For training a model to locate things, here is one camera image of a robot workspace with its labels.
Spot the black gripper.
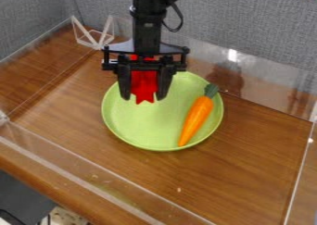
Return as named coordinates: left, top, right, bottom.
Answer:
left=101, top=19, right=190, bottom=100

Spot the red rectangular block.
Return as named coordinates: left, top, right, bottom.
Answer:
left=128, top=54, right=160, bottom=106

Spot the green plastic plate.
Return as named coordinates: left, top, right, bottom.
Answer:
left=101, top=72, right=224, bottom=152

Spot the orange toy carrot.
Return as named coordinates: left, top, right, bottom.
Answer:
left=178, top=83, right=219, bottom=146

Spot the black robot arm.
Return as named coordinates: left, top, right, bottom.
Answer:
left=101, top=0, right=190, bottom=104

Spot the clear acrylic corner bracket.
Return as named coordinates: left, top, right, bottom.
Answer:
left=71, top=16, right=115, bottom=50

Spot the black cable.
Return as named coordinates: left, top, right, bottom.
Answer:
left=160, top=1, right=186, bottom=33

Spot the clear acrylic enclosure wall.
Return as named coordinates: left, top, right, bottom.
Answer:
left=0, top=21, right=317, bottom=225

